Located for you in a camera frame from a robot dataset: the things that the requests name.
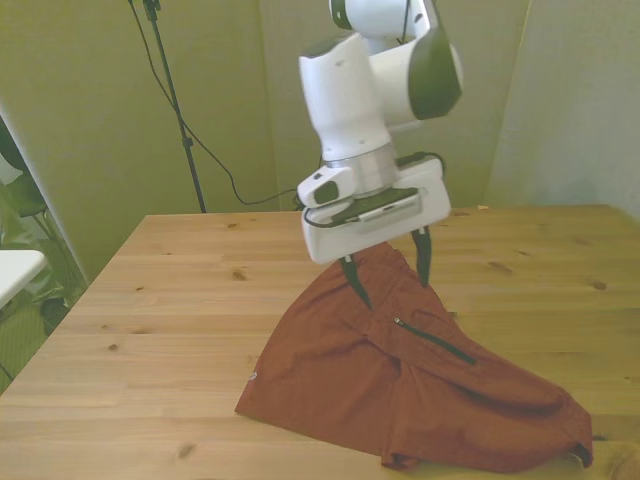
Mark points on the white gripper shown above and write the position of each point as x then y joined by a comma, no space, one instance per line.
432,195

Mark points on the rust red shorts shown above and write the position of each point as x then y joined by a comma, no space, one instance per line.
400,390

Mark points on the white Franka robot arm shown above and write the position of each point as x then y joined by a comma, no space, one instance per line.
345,100

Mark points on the white side table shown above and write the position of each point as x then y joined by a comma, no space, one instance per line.
17,272

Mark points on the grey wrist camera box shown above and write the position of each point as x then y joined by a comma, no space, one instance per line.
385,210

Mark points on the white slanted frame bar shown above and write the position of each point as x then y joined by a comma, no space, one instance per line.
47,200

